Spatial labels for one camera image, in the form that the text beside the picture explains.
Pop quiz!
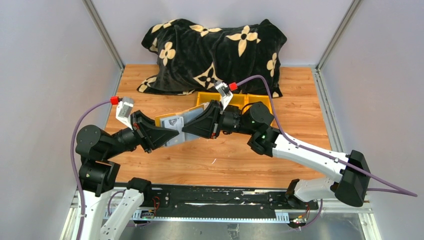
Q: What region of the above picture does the right yellow plastic bin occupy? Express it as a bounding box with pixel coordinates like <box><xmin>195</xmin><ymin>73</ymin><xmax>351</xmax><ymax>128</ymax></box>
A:
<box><xmin>247</xmin><ymin>94</ymin><xmax>274</xmax><ymax>114</ymax></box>

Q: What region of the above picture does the silver VIP card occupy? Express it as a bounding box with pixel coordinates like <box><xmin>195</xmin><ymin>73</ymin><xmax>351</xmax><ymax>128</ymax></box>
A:
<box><xmin>160</xmin><ymin>115</ymin><xmax>184</xmax><ymax>131</ymax></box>

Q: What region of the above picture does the black floral plush blanket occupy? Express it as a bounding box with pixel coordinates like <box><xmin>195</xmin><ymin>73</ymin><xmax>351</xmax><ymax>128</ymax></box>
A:
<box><xmin>137</xmin><ymin>18</ymin><xmax>287</xmax><ymax>98</ymax></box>

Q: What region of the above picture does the aluminium frame rail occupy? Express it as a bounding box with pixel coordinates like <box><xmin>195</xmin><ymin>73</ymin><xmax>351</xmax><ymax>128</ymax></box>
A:
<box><xmin>69</xmin><ymin>186</ymin><xmax>374</xmax><ymax>223</ymax></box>

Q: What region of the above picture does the middle yellow plastic bin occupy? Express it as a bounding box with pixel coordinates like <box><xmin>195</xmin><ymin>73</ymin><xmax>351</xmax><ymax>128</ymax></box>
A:
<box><xmin>229</xmin><ymin>94</ymin><xmax>249</xmax><ymax>109</ymax></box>

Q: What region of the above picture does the yellow leather card holder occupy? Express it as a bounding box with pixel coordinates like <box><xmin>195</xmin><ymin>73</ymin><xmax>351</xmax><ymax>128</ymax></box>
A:
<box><xmin>154</xmin><ymin>103</ymin><xmax>209</xmax><ymax>147</ymax></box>

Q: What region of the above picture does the left yellow plastic bin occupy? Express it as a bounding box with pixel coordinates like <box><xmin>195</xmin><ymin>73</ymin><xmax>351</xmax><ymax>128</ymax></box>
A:
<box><xmin>195</xmin><ymin>91</ymin><xmax>221</xmax><ymax>106</ymax></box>

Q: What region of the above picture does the yellow plastic bin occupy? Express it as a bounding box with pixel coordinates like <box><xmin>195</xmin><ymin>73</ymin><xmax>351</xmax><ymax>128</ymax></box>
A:
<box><xmin>195</xmin><ymin>91</ymin><xmax>221</xmax><ymax>106</ymax></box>
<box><xmin>247</xmin><ymin>94</ymin><xmax>274</xmax><ymax>114</ymax></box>
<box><xmin>229</xmin><ymin>94</ymin><xmax>249</xmax><ymax>109</ymax></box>

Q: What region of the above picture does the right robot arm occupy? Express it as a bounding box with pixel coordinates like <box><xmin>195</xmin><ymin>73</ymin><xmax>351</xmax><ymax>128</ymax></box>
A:
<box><xmin>182</xmin><ymin>100</ymin><xmax>370</xmax><ymax>207</ymax></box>

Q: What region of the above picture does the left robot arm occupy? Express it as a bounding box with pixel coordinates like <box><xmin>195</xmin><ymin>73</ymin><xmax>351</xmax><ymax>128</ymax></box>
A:
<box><xmin>74</xmin><ymin>110</ymin><xmax>179</xmax><ymax>240</ymax></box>

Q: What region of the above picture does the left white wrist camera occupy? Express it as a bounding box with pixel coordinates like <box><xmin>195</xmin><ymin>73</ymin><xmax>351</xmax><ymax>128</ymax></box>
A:
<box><xmin>115</xmin><ymin>96</ymin><xmax>135</xmax><ymax>130</ymax></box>

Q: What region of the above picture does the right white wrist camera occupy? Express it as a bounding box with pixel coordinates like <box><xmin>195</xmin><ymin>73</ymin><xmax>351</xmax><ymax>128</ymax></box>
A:
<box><xmin>214</xmin><ymin>80</ymin><xmax>234</xmax><ymax>110</ymax></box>

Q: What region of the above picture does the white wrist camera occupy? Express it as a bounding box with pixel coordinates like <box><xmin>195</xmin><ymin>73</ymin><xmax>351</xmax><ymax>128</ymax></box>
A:
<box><xmin>115</xmin><ymin>96</ymin><xmax>135</xmax><ymax>130</ymax></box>
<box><xmin>214</xmin><ymin>80</ymin><xmax>234</xmax><ymax>110</ymax></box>

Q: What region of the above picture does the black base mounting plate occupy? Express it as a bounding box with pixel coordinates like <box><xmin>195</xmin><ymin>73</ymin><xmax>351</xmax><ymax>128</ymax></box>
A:
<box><xmin>140</xmin><ymin>184</ymin><xmax>319</xmax><ymax>221</ymax></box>

